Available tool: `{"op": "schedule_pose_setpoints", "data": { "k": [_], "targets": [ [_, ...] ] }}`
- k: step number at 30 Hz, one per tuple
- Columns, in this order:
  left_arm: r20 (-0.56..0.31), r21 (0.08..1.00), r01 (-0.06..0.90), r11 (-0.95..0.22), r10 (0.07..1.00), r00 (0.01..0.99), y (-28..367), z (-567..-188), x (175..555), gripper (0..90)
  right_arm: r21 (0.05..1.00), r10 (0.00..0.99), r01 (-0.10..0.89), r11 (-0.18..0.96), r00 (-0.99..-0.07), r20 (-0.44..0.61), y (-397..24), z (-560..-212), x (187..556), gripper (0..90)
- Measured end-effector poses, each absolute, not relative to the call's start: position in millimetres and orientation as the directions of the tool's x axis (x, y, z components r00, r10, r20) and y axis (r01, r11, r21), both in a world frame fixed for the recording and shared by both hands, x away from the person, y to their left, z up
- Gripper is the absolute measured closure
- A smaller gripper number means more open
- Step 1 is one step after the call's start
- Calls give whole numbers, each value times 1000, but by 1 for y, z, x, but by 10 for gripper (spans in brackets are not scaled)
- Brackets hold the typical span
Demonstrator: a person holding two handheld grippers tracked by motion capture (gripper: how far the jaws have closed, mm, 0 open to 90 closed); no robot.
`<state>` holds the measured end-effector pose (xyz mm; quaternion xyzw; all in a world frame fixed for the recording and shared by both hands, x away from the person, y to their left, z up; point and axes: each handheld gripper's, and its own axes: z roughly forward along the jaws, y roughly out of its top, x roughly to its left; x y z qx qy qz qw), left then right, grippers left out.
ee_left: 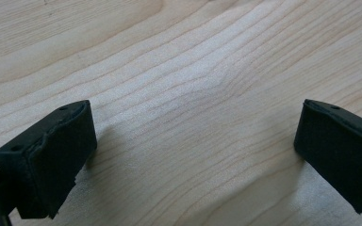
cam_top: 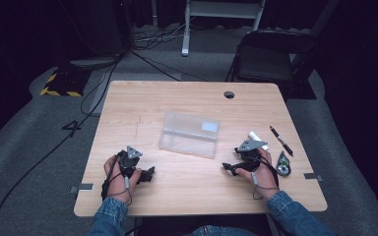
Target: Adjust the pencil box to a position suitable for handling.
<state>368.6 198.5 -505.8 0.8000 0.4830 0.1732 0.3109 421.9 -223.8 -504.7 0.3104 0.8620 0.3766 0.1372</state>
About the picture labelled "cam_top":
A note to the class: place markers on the black pen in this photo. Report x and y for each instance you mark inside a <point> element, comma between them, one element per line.
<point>281,141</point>

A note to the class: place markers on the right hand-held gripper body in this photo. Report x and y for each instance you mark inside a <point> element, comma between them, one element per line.
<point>250,160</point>

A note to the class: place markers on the clear plastic pencil case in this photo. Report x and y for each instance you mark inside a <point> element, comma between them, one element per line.
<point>188,134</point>

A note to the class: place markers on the grey stand base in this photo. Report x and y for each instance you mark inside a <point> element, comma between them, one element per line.
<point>95,62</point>

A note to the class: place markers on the person's right hand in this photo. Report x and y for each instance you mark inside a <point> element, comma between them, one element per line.
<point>264,178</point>

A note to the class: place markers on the black yellow striped base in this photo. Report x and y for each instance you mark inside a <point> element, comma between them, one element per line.
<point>66,83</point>

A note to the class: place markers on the white glue stick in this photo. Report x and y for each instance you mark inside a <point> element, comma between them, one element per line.
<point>253,135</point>

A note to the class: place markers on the black folding chair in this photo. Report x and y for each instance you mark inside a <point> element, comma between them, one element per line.
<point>269,62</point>

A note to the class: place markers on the person's legs in jeans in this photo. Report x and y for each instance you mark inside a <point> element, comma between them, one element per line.
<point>220,231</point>

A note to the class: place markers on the white metal stand frame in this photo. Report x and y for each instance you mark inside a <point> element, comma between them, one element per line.
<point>223,10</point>

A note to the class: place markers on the person's left hand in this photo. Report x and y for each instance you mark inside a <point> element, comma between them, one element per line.
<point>116,183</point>

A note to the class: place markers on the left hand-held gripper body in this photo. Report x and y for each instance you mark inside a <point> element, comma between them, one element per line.
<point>128,164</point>

